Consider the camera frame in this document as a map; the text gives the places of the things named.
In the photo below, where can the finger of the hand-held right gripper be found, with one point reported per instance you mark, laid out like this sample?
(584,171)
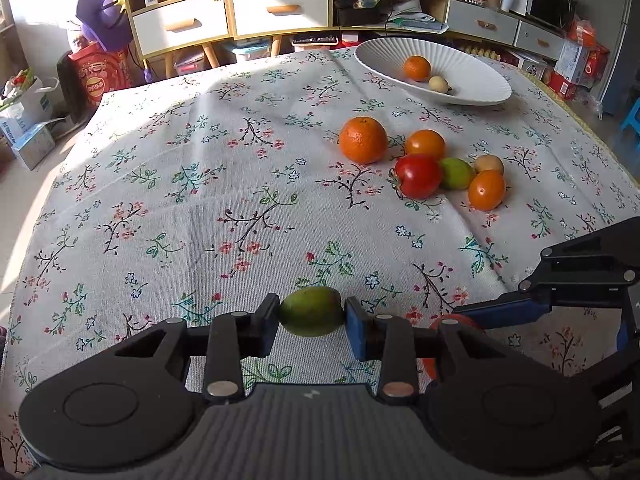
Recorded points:
(623,335)
(505,307)

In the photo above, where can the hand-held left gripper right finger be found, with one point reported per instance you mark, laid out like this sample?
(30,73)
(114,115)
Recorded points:
(355,330)

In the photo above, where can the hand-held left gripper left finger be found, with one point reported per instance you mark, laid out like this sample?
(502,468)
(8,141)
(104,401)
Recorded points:
(270,325)

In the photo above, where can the green mango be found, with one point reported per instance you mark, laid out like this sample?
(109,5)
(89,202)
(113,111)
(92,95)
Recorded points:
(312,311)

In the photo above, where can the orange tomato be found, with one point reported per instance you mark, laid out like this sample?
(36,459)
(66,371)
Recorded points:
(425,142)
(486,190)

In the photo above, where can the green lime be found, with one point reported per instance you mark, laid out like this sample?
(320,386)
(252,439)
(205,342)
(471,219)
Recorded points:
(457,172)

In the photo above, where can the large beige longan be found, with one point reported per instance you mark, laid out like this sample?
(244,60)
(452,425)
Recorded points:
(489,163)

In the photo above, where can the red tomato with calyx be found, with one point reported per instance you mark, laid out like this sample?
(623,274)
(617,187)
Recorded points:
(420,176)

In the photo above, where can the large orange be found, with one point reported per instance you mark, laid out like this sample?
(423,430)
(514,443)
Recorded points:
(363,140)

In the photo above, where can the white ribbed plate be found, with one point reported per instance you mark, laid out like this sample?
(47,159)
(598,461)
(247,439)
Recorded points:
(385,60)

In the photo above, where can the floral tablecloth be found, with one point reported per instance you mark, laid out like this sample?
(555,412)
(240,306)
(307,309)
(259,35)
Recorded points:
(200,185)

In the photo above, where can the blue plastic stool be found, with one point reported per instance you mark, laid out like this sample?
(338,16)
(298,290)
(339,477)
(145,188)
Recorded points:
(631,125)

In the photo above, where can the small beige longan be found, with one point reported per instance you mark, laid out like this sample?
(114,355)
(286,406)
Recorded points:
(437,84)

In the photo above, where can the small tangerine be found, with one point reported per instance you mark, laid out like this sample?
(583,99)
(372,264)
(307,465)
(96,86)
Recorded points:
(417,68)

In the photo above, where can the yellow egg cartons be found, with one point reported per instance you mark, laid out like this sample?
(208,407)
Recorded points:
(482,52)

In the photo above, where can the red white cardboard box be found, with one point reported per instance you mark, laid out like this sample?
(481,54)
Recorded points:
(575,60)

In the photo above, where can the clear box with blue lid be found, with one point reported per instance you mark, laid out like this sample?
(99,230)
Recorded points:
(250,52)

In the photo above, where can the grey clear storage box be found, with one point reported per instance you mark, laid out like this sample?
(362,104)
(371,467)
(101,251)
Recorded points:
(190,62)

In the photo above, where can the long wooden tv cabinet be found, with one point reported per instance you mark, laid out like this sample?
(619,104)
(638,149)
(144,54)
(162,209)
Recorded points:
(480,22)

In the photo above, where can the clear box with black lid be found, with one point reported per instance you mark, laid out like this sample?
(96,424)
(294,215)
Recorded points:
(315,40)

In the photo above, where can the blue tissue box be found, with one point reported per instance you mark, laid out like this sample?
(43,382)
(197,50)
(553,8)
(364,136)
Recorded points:
(32,145)

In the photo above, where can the red gift bag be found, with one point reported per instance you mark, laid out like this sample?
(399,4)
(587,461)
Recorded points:
(100,80)

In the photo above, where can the white microwave oven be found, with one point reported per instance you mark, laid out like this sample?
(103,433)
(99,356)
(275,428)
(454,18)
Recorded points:
(550,2)

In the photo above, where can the tall wooden shelf cabinet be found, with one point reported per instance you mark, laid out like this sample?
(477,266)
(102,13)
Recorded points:
(175,25)

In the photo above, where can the black bag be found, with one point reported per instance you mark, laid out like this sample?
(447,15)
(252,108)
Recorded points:
(355,15)

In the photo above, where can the low wooden drawer cabinet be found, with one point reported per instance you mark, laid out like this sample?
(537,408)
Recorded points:
(280,10)

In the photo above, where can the purple hat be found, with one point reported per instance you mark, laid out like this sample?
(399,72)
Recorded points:
(100,10)

